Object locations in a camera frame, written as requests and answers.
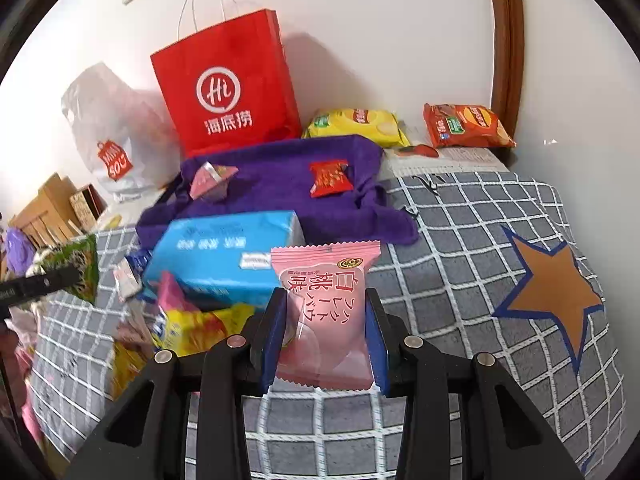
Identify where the brown wooden door frame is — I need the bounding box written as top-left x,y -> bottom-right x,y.
485,0 -> 526,161

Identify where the yellow chips bag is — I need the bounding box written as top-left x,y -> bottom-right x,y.
301,108 -> 411,149

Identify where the white plastic bag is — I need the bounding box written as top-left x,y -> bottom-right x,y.
61,62 -> 183,201

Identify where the pink and yellow snack packet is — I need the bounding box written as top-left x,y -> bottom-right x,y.
152,270 -> 256,356

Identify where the orange chips bag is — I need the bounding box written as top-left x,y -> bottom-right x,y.
423,103 -> 517,149

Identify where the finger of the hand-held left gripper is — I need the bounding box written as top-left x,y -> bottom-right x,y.
0,266 -> 81,307

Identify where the dark red patterned box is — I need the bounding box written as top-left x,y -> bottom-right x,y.
70,185 -> 108,233

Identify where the small white snack packet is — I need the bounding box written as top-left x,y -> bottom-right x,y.
112,259 -> 143,301

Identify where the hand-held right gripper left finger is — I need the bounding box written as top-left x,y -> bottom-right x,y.
65,287 -> 288,480

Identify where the small blue snack packet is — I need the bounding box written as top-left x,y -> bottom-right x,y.
125,249 -> 153,273

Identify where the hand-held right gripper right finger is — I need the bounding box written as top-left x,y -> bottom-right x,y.
366,289 -> 583,480

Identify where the small red snack packet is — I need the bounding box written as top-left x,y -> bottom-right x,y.
308,160 -> 354,197

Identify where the red paper bag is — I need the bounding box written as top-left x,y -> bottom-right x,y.
150,0 -> 303,158

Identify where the wooden box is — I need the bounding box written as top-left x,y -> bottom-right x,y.
10,172 -> 83,248

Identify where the green snack packet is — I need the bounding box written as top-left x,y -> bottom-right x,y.
40,235 -> 100,306

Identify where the purple fabric bag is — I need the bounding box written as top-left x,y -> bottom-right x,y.
136,135 -> 420,251

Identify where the blue tissue pack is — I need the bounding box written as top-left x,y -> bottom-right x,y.
142,210 -> 306,311

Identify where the pink peach snack packet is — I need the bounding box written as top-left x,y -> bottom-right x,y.
270,241 -> 383,392

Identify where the purple plastic bag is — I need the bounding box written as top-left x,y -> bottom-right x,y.
0,227 -> 36,266

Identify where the grey checked blanket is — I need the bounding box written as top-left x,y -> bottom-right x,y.
25,170 -> 631,480

